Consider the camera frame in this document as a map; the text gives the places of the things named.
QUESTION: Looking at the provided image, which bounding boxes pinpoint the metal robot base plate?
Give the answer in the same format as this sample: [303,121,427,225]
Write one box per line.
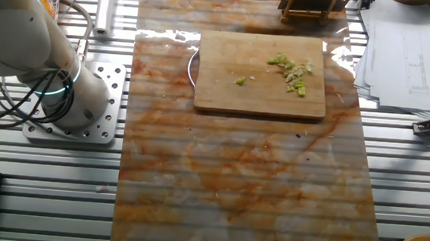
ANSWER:
[22,57,128,146]

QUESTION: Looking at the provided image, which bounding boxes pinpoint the white paper sheets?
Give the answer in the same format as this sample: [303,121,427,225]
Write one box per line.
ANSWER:
[351,0,430,116]

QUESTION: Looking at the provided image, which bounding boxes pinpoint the white plastic wrap roll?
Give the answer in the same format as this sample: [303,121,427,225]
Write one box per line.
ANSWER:
[92,0,117,39]

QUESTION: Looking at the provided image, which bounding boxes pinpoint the wooden cutting board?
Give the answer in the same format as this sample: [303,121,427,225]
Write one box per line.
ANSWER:
[184,27,332,120]

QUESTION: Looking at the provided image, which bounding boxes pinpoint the orange marble patterned mat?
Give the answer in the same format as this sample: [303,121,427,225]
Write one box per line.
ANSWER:
[110,0,402,241]

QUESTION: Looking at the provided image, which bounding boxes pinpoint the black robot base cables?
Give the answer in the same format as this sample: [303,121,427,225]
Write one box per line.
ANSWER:
[0,65,77,134]

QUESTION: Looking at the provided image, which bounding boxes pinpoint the orange fruit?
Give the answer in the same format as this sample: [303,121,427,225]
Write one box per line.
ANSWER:
[39,0,59,20]

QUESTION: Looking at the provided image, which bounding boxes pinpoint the cut scallion ring slice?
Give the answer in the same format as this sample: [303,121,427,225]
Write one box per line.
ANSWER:
[266,52,289,68]

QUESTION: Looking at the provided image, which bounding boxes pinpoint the tan cardboard box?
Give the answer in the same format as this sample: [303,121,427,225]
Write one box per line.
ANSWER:
[391,0,430,6]

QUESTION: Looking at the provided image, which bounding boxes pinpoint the wooden knife rack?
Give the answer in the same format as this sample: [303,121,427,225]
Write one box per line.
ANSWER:
[279,0,341,28]

